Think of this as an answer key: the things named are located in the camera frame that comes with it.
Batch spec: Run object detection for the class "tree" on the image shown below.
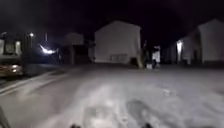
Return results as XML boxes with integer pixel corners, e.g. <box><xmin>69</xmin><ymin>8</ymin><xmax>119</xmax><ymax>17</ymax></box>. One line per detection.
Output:
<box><xmin>139</xmin><ymin>40</ymin><xmax>150</xmax><ymax>69</ymax></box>

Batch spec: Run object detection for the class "white gabled building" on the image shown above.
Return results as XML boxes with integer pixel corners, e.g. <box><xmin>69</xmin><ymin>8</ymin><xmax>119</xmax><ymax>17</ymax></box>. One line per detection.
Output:
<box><xmin>93</xmin><ymin>20</ymin><xmax>143</xmax><ymax>65</ymax></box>

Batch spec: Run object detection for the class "small gabled building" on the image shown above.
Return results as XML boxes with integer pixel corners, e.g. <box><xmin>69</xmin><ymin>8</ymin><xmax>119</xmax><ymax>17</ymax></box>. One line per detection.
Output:
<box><xmin>64</xmin><ymin>31</ymin><xmax>90</xmax><ymax>66</ymax></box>

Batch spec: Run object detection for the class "street lamp pole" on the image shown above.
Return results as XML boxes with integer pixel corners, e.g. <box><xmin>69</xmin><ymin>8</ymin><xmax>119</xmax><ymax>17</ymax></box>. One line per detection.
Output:
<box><xmin>29</xmin><ymin>32</ymin><xmax>36</xmax><ymax>64</ymax></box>

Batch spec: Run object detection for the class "grey asphalt road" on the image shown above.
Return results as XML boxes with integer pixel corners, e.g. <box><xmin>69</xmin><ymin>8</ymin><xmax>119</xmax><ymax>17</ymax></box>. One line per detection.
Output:
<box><xmin>0</xmin><ymin>63</ymin><xmax>224</xmax><ymax>128</ymax></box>

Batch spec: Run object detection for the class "pale building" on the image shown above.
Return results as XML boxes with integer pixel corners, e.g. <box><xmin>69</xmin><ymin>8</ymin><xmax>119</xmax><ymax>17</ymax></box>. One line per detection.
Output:
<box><xmin>175</xmin><ymin>18</ymin><xmax>224</xmax><ymax>66</ymax></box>

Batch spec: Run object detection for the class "vehicle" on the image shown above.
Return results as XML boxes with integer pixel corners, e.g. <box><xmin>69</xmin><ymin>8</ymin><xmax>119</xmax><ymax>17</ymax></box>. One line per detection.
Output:
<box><xmin>0</xmin><ymin>31</ymin><xmax>26</xmax><ymax>78</ymax></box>

